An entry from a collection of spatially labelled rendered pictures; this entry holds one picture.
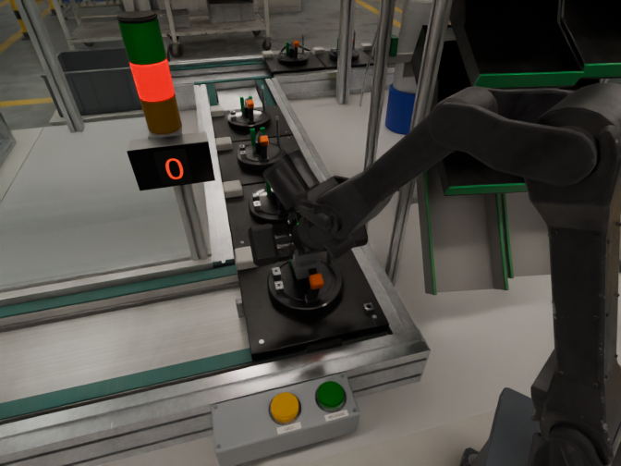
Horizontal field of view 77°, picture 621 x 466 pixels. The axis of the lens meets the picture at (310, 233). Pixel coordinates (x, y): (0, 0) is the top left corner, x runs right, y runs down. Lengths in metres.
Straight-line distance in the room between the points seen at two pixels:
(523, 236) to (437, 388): 0.33
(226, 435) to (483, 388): 0.45
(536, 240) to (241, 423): 0.61
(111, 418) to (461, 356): 0.61
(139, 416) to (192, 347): 0.15
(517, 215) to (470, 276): 0.15
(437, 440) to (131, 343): 0.55
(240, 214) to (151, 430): 0.48
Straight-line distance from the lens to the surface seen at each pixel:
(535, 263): 0.85
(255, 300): 0.73
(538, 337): 0.93
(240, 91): 1.78
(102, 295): 0.86
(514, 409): 0.57
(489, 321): 0.92
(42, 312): 0.90
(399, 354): 0.69
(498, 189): 0.65
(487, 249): 0.79
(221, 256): 0.85
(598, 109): 0.29
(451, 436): 0.76
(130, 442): 0.72
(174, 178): 0.68
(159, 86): 0.62
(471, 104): 0.32
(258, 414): 0.63
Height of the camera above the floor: 1.53
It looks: 40 degrees down
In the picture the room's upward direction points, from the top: straight up
